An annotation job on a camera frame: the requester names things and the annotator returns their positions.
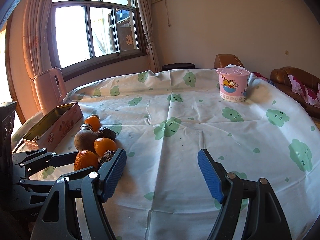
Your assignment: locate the pink rectangular tin box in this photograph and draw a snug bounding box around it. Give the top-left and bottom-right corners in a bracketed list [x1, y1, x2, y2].
[23, 102, 83, 151]

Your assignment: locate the brown round fruit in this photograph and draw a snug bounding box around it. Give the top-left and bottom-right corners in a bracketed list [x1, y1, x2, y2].
[74, 124, 98, 153]

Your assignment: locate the dark speckled fruit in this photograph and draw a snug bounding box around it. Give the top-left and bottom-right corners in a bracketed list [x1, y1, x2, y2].
[99, 150, 115, 167]

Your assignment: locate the far small orange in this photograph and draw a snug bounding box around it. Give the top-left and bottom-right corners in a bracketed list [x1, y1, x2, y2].
[85, 115, 100, 132]

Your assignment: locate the dark wrinkled passion fruit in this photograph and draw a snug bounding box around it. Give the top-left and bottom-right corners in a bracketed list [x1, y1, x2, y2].
[97, 127, 117, 141]

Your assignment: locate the pink electric kettle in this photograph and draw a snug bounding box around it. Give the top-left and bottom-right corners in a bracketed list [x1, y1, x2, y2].
[34, 67, 67, 115]

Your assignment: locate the white green-cloud tablecloth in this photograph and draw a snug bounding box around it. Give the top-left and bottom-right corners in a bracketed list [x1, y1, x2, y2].
[11, 68, 320, 240]

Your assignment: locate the left pink curtain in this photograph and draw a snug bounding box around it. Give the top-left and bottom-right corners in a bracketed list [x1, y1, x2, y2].
[22, 0, 52, 110]

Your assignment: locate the pink curtain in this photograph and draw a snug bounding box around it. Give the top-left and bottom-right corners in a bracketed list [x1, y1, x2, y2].
[22, 0, 52, 110]
[137, 0, 161, 73]

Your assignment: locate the pink cartoon lidded cup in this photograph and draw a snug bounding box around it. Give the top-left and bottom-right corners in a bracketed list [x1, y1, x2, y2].
[216, 67, 251, 102]

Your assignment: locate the pink floral cushion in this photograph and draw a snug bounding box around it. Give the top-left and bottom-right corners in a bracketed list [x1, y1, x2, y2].
[288, 75, 319, 108]

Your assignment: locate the brown leather sofa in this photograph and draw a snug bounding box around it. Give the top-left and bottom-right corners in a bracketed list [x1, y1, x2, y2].
[270, 67, 319, 119]

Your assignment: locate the black round stool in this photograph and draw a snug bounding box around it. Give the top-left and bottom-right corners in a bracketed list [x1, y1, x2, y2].
[161, 63, 195, 72]

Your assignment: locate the right pink curtain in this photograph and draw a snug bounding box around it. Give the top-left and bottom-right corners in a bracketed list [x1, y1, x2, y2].
[137, 0, 161, 73]

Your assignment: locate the window with dark frame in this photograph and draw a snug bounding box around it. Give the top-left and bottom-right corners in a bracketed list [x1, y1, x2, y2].
[48, 0, 146, 80]

